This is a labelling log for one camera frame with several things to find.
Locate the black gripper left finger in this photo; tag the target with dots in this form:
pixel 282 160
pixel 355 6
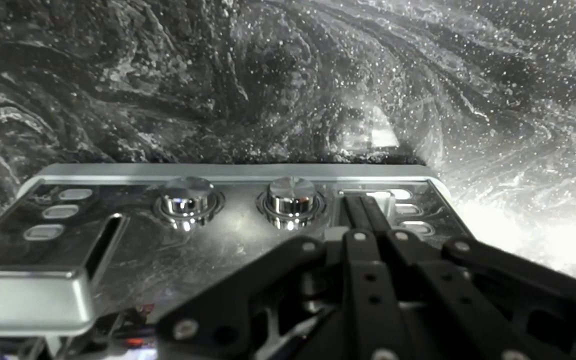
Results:
pixel 300 300

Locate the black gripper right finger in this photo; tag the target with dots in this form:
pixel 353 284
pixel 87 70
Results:
pixel 461 300

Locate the cream and chrome toaster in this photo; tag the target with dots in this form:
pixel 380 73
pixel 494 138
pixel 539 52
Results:
pixel 91 239

